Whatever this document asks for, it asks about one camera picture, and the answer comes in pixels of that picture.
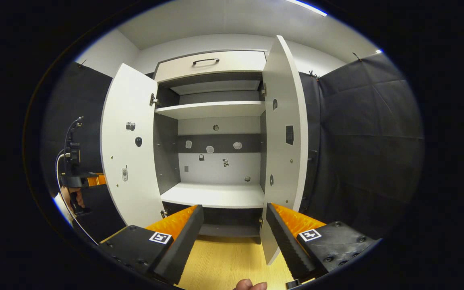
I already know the long ceiling light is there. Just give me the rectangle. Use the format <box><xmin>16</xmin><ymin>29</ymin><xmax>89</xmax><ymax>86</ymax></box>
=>
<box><xmin>284</xmin><ymin>0</ymin><xmax>328</xmax><ymax>17</ymax></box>

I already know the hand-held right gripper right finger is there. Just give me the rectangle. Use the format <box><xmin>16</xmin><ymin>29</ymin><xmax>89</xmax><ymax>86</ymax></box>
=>
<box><xmin>265</xmin><ymin>203</ymin><xmax>379</xmax><ymax>282</ymax></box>

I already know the beige cabinet door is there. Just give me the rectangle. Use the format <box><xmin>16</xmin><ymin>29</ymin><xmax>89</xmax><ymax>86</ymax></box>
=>
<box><xmin>100</xmin><ymin>63</ymin><xmax>166</xmax><ymax>228</ymax></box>
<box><xmin>259</xmin><ymin>35</ymin><xmax>309</xmax><ymax>266</ymax></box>

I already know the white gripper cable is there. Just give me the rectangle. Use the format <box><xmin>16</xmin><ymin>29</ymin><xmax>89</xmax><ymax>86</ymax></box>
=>
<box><xmin>56</xmin><ymin>149</ymin><xmax>100</xmax><ymax>246</ymax></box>

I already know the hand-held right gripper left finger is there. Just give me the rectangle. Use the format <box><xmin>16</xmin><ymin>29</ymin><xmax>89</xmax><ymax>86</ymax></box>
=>
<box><xmin>99</xmin><ymin>205</ymin><xmax>205</xmax><ymax>285</ymax></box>

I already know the white cabinet shelf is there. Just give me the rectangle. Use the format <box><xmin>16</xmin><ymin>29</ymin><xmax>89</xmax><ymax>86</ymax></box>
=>
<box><xmin>161</xmin><ymin>182</ymin><xmax>265</xmax><ymax>209</ymax></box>
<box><xmin>155</xmin><ymin>101</ymin><xmax>265</xmax><ymax>120</ymax></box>

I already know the beige double-door shoe cabinet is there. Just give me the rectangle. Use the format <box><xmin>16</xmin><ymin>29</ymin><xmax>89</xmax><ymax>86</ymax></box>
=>
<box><xmin>100</xmin><ymin>35</ymin><xmax>309</xmax><ymax>266</ymax></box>

